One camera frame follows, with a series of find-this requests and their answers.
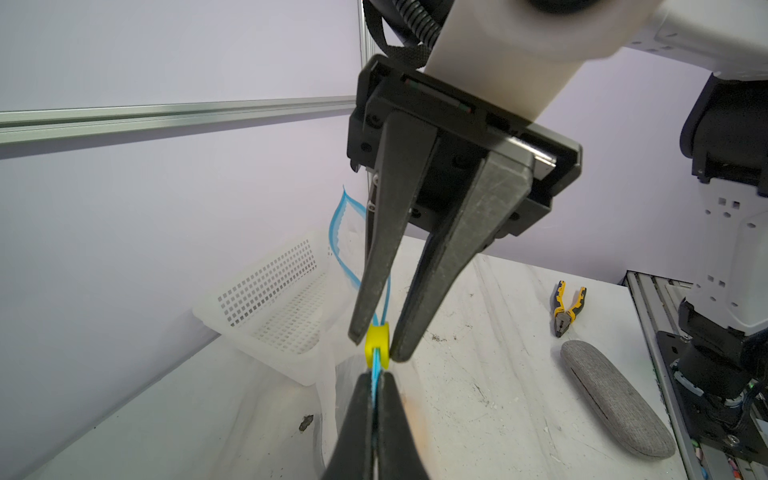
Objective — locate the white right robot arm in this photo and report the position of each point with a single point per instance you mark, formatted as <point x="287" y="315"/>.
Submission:
<point x="646" y="119"/>

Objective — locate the clear zip bag blue zipper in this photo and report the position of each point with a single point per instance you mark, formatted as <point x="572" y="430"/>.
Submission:
<point x="348" y="238"/>

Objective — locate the yellow handled pliers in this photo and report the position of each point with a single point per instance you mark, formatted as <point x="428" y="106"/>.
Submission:
<point x="563" y="314"/>

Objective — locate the grey oval stone pad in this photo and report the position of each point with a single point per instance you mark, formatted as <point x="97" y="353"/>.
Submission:
<point x="617" y="404"/>

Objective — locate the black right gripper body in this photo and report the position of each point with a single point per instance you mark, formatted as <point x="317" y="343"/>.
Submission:
<point x="468" y="128"/>

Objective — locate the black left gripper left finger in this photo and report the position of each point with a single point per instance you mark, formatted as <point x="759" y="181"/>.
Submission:
<point x="353" y="456"/>

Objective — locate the aluminium frame post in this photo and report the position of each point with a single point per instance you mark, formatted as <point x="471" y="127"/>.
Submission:
<point x="85" y="72"/>

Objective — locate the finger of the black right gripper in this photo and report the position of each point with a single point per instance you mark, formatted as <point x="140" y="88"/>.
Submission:
<point x="402" y="162"/>
<point x="497" y="187"/>

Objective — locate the aluminium rail base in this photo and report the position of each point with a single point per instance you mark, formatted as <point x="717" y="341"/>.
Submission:
<point x="713" y="381"/>

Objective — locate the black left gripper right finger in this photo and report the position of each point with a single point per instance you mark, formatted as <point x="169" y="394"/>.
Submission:
<point x="397" y="457"/>

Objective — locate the white plastic perforated basket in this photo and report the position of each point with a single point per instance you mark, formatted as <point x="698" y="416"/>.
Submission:
<point x="286" y="309"/>

